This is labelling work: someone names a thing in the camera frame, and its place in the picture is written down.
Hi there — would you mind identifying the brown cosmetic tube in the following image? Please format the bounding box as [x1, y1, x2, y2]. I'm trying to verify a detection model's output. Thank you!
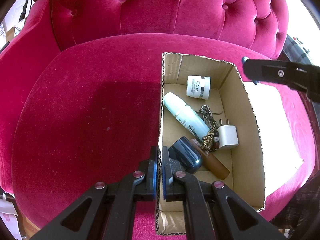
[190, 138, 230, 180]

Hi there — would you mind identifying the keychain with blue tag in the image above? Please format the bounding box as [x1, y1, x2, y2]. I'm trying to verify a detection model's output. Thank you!
[189, 105, 220, 152]

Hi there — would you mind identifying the dark glossy cylindrical jar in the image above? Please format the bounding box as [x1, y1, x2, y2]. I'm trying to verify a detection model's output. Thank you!
[168, 136, 202, 174]

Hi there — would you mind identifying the white charger plug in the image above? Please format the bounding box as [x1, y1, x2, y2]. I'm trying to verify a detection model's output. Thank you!
[217, 119, 239, 150]

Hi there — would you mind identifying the cardboard box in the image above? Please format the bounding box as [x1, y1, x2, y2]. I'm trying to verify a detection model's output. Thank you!
[155, 53, 265, 236]

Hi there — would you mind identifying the pale green lotion bottle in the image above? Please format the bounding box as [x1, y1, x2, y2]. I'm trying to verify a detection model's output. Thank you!
[163, 92, 210, 142]

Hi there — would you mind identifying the white cream jar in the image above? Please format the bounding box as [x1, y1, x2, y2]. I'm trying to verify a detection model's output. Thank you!
[186, 75, 211, 100]

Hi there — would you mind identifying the magenta velvet tufted armchair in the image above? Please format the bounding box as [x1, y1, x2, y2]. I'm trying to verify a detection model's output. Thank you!
[1, 0, 317, 239]

